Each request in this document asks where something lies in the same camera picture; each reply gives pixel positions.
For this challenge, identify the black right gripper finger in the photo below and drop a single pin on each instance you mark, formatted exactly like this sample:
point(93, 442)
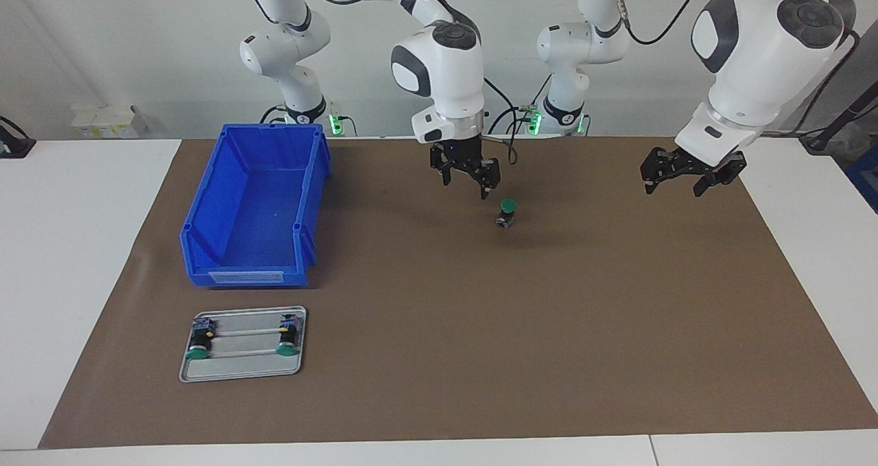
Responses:
point(442, 171)
point(488, 178)

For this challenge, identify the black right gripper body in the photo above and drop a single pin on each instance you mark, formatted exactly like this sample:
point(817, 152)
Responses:
point(463, 156)

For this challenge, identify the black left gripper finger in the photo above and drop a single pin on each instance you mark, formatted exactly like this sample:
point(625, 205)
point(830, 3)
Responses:
point(717, 178)
point(655, 167)

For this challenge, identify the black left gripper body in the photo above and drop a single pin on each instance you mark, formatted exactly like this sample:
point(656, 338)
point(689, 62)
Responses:
point(699, 162)

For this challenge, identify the green push button switch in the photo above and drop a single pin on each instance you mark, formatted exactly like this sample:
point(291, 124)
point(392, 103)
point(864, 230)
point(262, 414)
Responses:
point(507, 208)
point(288, 339)

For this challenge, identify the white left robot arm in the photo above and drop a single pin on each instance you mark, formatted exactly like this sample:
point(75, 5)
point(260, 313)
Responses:
point(761, 54)

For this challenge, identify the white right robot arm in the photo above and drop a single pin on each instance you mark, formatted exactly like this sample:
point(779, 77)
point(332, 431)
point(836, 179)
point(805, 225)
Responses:
point(446, 75)

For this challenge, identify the green push button clear block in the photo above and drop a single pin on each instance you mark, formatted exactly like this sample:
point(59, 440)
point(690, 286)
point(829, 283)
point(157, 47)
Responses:
point(199, 342)

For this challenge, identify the black stand pole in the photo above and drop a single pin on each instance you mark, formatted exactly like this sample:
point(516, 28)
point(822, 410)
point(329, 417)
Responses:
point(847, 114)

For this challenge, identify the blue crate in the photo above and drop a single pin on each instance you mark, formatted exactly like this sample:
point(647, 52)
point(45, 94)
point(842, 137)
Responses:
point(868, 178)

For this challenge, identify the brown table mat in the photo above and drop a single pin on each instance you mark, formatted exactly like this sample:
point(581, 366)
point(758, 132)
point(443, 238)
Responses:
point(480, 349)

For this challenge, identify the blue plastic storage bin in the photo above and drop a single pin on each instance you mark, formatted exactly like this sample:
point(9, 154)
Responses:
point(260, 219)

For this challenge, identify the grey metal tray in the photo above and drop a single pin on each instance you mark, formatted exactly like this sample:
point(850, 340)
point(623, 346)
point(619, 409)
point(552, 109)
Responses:
point(240, 366)

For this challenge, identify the white cardboard box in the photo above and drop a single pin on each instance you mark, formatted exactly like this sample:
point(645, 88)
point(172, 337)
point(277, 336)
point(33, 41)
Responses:
point(103, 121)

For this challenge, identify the black clamp device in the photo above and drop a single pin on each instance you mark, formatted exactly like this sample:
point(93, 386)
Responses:
point(14, 147)

